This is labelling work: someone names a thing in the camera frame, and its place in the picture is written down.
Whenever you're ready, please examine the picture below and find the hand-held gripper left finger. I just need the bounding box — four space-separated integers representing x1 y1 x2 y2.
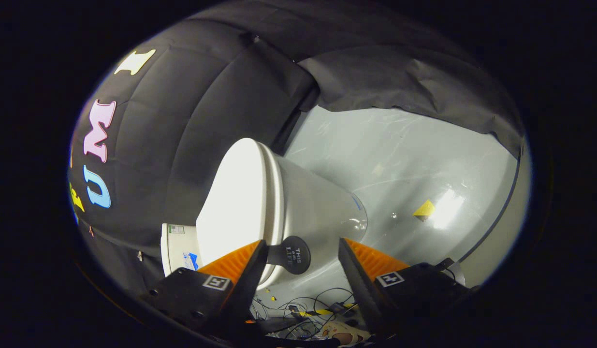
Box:
141 239 270 341

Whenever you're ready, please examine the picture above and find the yellow floor sticker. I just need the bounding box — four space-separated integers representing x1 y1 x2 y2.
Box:
413 200 436 222

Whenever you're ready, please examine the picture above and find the white toilet bowl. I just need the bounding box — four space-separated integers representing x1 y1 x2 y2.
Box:
279 155 369 290

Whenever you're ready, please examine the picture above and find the white toilet seat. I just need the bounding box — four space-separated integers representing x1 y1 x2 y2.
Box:
260 143 287 286

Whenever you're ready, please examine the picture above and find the tangle of cables and adapters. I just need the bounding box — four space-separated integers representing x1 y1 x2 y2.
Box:
252 288 362 341

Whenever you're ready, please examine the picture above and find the black backdrop cloth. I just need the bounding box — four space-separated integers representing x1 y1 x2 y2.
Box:
68 0 526 295

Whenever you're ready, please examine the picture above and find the black round lid pull tab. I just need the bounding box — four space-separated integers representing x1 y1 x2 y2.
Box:
267 235 311 275

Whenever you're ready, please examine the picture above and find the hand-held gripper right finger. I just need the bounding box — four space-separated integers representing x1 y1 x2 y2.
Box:
338 237 475 339

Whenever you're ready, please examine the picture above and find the cream patterned object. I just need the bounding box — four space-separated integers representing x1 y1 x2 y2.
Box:
321 321 371 346

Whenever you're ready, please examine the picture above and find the white toilet tank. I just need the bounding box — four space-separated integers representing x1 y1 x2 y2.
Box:
160 223 204 277

